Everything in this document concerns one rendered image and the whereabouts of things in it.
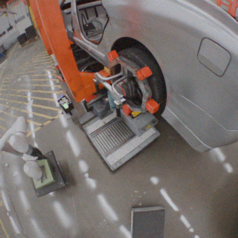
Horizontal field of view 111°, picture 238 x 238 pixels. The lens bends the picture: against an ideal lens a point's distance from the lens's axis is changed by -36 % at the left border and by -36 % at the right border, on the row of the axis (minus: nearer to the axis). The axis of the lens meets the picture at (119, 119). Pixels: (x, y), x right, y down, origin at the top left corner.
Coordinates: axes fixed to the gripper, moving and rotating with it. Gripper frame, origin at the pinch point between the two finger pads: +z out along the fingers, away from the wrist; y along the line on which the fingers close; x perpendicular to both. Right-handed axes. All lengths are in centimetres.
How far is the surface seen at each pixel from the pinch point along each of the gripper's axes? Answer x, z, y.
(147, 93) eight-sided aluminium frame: 102, -20, -9
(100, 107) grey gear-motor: 65, 35, -55
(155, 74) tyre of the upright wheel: 111, -31, -15
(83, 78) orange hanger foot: 59, -6, -72
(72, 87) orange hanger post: 44, -4, -66
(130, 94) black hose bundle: 89, -22, -12
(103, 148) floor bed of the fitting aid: 49, 69, -16
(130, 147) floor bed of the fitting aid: 82, 69, -3
